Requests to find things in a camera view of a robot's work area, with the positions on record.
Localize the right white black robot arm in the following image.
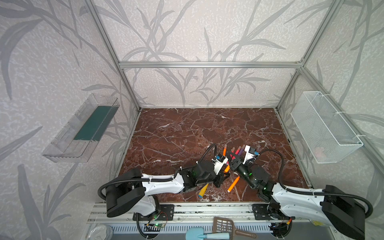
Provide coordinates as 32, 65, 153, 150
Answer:
226, 149, 374, 240

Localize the aluminium mounting rail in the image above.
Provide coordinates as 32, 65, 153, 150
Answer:
86, 201, 289, 226

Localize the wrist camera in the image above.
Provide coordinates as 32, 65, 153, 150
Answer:
243, 145, 260, 165
213, 154, 228, 175

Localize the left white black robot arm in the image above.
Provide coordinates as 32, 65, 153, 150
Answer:
98, 160, 230, 218

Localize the clear plastic wall bin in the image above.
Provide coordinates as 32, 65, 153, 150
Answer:
42, 94, 120, 163

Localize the clear round dish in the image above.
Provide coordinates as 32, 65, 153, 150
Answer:
86, 224, 113, 240

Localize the brown toy slotted spatula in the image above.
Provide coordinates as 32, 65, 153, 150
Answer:
213, 217, 257, 240

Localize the yellow toy shovel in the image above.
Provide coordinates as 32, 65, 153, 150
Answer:
198, 184, 209, 198

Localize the orange marker pen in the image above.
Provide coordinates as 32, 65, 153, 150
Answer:
223, 144, 227, 157

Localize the white wire mesh basket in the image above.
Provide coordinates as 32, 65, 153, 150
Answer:
291, 91, 364, 164

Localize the orange capped marker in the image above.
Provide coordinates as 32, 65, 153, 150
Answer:
227, 176, 240, 193
224, 165, 230, 173

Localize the red marker pen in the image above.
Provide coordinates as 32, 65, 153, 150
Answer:
235, 146, 242, 155

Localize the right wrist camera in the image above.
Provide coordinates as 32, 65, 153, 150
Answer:
243, 145, 260, 165

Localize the teal toy shovel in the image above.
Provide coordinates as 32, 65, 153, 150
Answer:
185, 227, 230, 240

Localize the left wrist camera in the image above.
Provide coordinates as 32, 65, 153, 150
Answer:
213, 154, 228, 175

